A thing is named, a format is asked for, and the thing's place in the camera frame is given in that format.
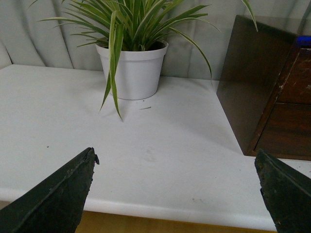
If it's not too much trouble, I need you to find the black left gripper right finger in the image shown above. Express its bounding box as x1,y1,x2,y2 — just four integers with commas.
255,150,311,233

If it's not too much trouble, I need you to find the green striped spider plant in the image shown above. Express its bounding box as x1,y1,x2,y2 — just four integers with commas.
28,0,259,120

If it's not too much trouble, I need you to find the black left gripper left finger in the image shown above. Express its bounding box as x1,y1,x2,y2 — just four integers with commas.
0,148,99,233

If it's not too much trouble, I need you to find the dark wooden drawer cabinet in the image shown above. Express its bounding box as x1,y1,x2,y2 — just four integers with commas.
217,15,311,160

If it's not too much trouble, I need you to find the white plastic flower pot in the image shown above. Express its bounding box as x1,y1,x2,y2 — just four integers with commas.
95,40,169,100

